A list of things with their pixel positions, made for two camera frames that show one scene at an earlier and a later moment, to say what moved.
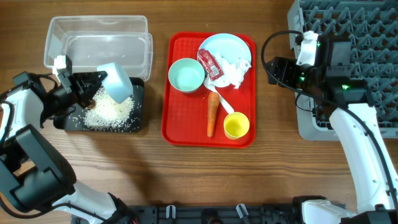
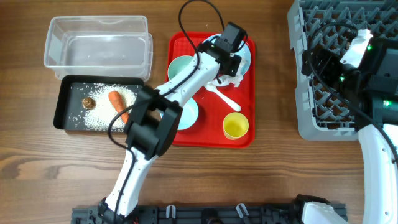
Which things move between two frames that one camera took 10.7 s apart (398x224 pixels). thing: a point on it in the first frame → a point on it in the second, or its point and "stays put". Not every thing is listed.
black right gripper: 287,65 → 329,60
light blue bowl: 115,83 → 189,115
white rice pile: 108,114 stays put
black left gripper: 79,79 → 235,66
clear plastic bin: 90,41 stays put
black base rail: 212,214 stays put
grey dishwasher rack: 371,26 stays put
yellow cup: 236,125 stays put
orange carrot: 213,101 → 116,100
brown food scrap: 92,105 stays put
